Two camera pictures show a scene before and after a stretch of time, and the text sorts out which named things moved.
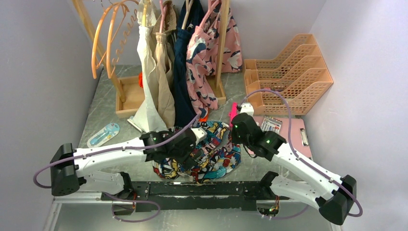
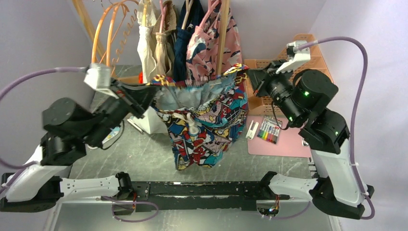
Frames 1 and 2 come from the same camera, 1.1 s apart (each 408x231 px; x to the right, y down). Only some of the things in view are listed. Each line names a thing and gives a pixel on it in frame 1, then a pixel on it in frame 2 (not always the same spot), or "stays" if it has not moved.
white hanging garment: [147, 115] stays
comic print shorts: [221, 156] → [204, 118]
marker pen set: [269, 123] stays
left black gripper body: [183, 157] → [127, 100]
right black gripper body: [236, 138] → [271, 83]
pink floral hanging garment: [201, 55] stays
